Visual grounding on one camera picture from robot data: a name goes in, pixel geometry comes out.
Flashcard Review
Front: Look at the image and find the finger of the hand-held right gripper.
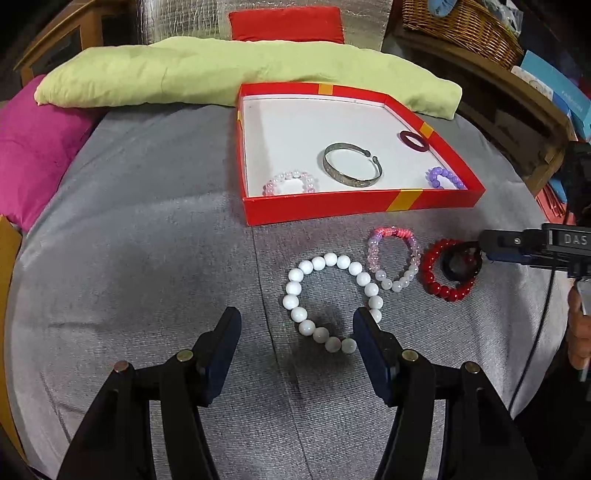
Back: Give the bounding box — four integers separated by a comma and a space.
484, 249, 546, 267
478, 229, 548, 252

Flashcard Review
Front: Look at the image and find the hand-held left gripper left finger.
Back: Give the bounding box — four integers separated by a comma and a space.
58, 307, 243, 480

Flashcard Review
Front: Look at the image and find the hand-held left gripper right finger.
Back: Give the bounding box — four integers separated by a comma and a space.
353, 307, 539, 480

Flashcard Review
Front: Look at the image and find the black ring bracelet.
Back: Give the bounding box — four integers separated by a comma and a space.
438, 240, 485, 282

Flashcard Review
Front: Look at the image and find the white bead bracelet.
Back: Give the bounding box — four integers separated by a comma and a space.
281, 253, 385, 355

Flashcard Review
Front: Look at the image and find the red cardboard box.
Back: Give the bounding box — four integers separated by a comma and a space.
236, 82, 486, 227

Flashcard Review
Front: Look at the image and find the person's right hand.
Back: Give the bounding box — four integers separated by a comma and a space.
567, 287, 591, 384

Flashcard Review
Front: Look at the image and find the grey blanket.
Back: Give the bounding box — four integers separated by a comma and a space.
4, 104, 578, 480

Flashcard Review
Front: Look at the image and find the wooden shelf unit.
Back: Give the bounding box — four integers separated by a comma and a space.
392, 21, 578, 197

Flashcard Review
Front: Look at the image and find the blue cardboard box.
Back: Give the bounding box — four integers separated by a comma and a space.
519, 50, 591, 142

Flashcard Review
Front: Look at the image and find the silver metal bangle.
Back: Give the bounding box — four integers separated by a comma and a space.
322, 142, 384, 188

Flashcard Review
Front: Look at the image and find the wicker basket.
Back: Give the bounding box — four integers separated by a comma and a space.
399, 0, 525, 71

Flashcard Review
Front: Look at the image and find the light green pillow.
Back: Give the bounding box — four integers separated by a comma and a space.
34, 34, 463, 123

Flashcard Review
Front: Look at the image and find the magenta pillow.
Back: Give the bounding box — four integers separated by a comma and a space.
0, 74, 101, 232

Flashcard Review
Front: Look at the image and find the red cushion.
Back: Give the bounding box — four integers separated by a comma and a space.
228, 6, 345, 44

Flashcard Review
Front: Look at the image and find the silver foil mat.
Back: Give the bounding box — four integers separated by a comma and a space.
133, 0, 403, 52

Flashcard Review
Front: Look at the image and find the wooden cabinet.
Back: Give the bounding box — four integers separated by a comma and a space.
13, 0, 139, 88

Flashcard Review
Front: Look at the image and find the black cable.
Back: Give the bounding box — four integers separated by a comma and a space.
510, 265, 556, 412

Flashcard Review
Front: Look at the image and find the red bead bracelet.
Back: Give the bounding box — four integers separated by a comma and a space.
419, 238, 483, 303

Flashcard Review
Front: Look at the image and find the purple bead bracelet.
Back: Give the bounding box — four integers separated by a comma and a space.
425, 166, 467, 191

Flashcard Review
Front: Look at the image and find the pink corded clear bead bracelet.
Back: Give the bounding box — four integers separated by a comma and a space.
366, 226, 422, 293

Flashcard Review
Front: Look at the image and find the dark red ring bangle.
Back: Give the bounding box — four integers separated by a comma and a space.
398, 130, 430, 153

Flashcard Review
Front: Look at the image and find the pale pink bead bracelet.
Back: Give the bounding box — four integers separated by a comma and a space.
262, 170, 320, 197

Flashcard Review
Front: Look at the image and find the wooden bed frame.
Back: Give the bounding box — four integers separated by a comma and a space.
0, 215, 26, 460

